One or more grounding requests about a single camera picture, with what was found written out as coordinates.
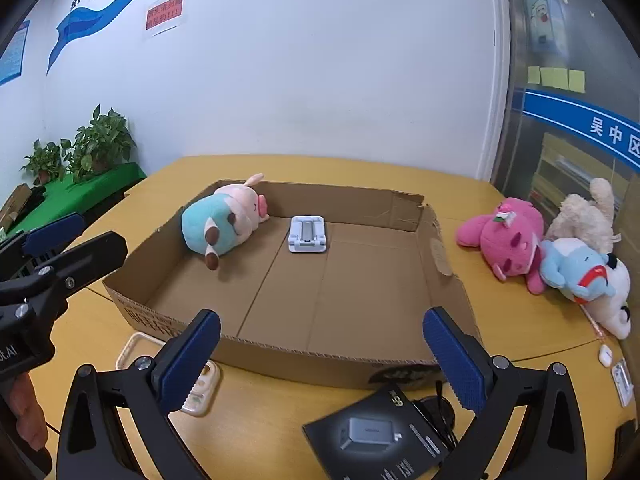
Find cream plush toy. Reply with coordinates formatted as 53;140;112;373
545;177;621;256

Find white phone stand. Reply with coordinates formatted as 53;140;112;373
287;215;332;254

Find red wall sign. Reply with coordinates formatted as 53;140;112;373
144;0;188;36

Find brown cardboard box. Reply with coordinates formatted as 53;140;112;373
102;179;483;392

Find cartoon glass sticker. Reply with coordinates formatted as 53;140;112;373
525;0;571;56

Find green table cloth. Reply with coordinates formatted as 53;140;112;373
0;162;148;241

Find blue glass banner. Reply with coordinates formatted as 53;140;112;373
522;89;640;171

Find teal and pink pig plush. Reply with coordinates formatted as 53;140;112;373
181;172;271;272

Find white dog plush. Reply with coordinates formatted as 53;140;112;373
582;255;632;340

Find blue ribbon wall decal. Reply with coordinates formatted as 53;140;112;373
46;0;201;76

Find wooden desktop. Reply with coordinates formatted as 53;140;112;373
30;155;640;480

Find blue framed wall poster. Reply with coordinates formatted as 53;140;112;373
0;20;31;86

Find black charger box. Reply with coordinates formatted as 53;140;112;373
302;385;451;480

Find large potted green plant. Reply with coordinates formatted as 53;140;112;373
65;104;137;181

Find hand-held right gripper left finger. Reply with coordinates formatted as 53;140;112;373
55;308;222;480

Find person's left hand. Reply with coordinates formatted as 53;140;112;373
9;374;49;452

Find clear cream phone case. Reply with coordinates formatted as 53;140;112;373
116;332;222;416

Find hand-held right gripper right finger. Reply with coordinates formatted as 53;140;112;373
422;306;587;480

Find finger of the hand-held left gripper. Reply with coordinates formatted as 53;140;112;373
0;231;128;318
0;212;86;272

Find pink bear plush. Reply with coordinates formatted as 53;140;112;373
456;197;548;295

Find wide yellow sticky note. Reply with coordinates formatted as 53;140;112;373
540;67;570;88

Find blue elephant plush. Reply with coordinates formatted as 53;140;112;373
539;237;618;303

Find black sunglasses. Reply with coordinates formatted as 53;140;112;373
414;380;458;450

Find small potted green plant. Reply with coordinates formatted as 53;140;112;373
21;139;68;186

